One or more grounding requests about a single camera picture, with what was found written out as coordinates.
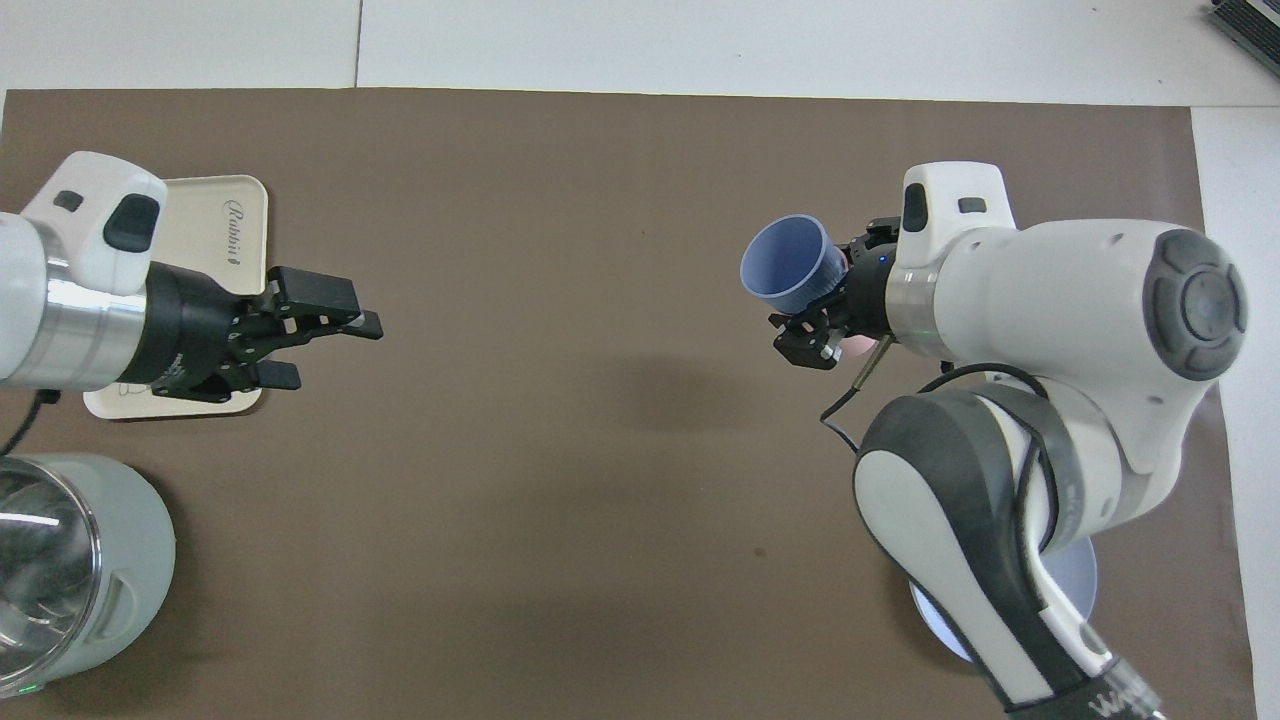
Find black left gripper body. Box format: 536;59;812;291
145;261;253;405

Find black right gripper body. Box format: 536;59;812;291
834;244;898;342

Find pink cup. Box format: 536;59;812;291
836;246;875;359

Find blue ribbed cup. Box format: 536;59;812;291
740;214;850;317

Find cream rabbit print tray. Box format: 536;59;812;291
83;175;269;420

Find brown table mat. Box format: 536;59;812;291
0;88;1259;720

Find pale green electric kettle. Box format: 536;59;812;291
0;453;177;699

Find light blue plate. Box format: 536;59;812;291
908;538;1099;664

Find grey ribbed device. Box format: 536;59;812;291
1204;0;1280;64

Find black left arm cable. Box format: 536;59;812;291
0;388;63;458

